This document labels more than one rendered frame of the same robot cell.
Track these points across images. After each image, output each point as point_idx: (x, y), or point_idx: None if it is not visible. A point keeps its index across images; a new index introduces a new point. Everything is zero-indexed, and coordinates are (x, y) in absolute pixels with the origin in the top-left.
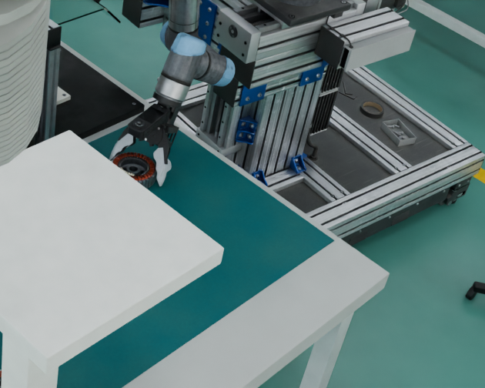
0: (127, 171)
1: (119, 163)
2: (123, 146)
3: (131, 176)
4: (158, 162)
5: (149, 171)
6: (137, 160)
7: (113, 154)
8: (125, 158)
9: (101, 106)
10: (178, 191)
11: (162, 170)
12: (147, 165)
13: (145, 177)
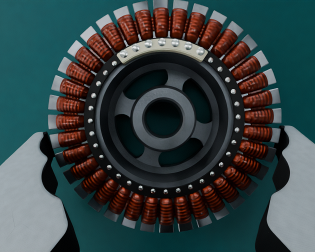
0: (176, 89)
1: (228, 86)
2: (294, 175)
3: (126, 45)
4: (20, 192)
5: (76, 134)
6: (183, 177)
7: (296, 131)
8: (228, 142)
9: None
10: None
11: (4, 164)
12: (119, 172)
13: (62, 81)
